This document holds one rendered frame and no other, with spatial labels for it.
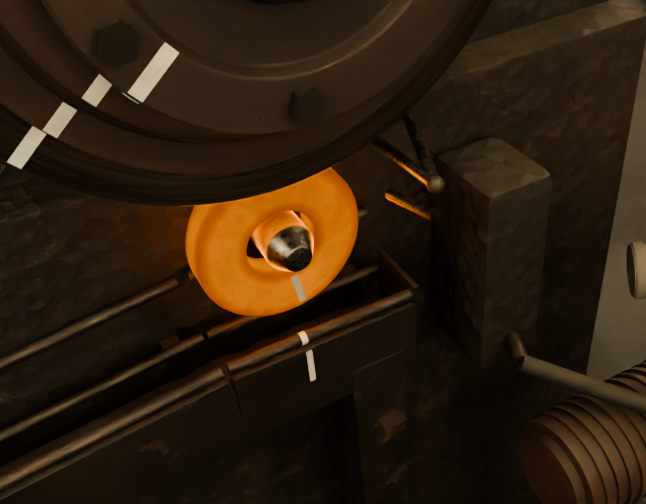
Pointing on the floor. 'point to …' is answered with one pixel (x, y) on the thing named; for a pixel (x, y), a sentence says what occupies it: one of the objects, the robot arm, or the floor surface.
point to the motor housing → (594, 446)
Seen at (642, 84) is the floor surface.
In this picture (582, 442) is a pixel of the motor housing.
